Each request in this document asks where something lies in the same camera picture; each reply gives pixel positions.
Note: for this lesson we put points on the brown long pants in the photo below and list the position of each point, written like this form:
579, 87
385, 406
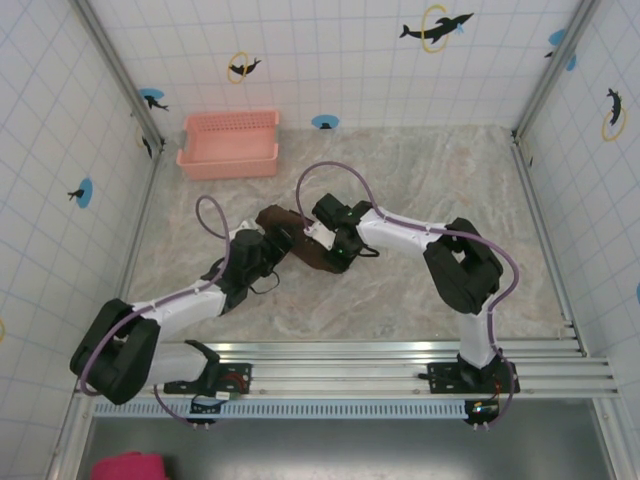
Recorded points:
307, 252

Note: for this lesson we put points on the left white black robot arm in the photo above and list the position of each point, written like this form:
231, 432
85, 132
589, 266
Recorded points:
185, 312

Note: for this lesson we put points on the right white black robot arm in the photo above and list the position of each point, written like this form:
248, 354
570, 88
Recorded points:
395, 237

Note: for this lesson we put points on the pink plastic basket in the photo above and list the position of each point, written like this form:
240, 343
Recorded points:
230, 150

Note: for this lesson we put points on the blue oval fin sticker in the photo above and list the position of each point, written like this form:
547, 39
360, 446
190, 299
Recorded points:
325, 121

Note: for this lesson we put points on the blue oval diver sticker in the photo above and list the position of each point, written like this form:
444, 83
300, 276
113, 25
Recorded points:
86, 192

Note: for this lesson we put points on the blue oval shark sticker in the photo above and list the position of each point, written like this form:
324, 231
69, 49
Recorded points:
150, 95

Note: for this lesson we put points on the pink red cloth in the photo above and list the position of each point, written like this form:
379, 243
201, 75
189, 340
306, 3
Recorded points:
130, 467

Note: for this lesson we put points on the blue splash sticker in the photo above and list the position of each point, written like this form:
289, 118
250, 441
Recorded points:
557, 37

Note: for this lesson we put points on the aluminium rail frame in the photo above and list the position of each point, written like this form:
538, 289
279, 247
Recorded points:
340, 370

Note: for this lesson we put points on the aluminium side rail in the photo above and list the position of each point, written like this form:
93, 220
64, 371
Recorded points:
137, 240
547, 240

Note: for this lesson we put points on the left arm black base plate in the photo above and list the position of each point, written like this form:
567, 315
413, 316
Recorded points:
240, 380

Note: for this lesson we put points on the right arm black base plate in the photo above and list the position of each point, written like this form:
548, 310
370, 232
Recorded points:
442, 375

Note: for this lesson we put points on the aluminium corner post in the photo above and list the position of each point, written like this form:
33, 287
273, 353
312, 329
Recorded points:
115, 65
560, 60

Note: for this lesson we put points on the aluminium frame leg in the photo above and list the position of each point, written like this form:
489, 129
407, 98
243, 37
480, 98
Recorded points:
612, 440
70, 440

